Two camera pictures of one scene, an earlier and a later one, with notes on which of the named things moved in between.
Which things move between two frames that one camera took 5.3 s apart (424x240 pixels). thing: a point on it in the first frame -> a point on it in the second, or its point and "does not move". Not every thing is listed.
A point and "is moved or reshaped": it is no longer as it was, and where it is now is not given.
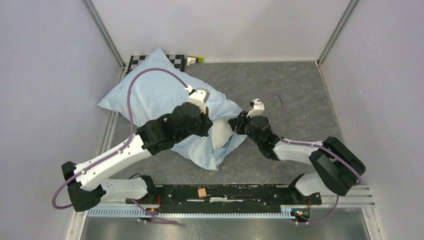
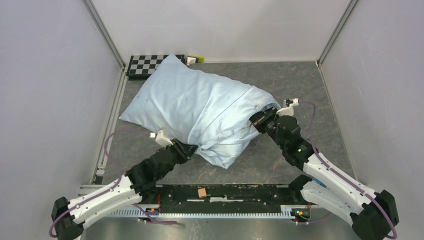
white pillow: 222,131 is moved or reshaped
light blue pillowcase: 154,95 is moved or reshaped
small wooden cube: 202,192 does not move
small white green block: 194,60 does not move
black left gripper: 206,124 -> 184,150
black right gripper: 238,122 -> 259,118
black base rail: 226,198 does not move
